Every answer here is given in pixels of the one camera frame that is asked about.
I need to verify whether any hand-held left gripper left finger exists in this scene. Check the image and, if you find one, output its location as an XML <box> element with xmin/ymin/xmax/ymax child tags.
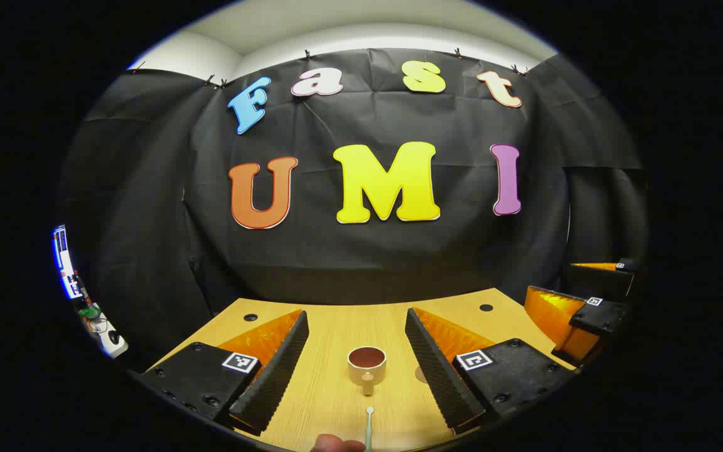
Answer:
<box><xmin>137</xmin><ymin>309</ymin><xmax>310</xmax><ymax>435</ymax></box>

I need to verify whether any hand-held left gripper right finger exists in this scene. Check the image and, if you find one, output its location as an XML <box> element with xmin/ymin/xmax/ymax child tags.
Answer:
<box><xmin>404</xmin><ymin>307</ymin><xmax>579</xmax><ymax>436</ymax></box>

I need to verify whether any beige cup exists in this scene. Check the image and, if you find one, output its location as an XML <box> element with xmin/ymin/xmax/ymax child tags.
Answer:
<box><xmin>347</xmin><ymin>346</ymin><xmax>388</xmax><ymax>397</ymax></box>

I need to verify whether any wooden desktop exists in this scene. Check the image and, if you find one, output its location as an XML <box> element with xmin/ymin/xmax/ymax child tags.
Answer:
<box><xmin>145</xmin><ymin>288</ymin><xmax>579</xmax><ymax>452</ymax></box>

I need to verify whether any black backdrop cloth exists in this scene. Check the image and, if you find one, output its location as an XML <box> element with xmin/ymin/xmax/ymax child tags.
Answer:
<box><xmin>54</xmin><ymin>47</ymin><xmax>651</xmax><ymax>371</ymax></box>

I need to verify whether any lit computer monitor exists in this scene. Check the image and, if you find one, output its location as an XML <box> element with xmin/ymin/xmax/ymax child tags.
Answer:
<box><xmin>52</xmin><ymin>225</ymin><xmax>83</xmax><ymax>301</ymax></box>

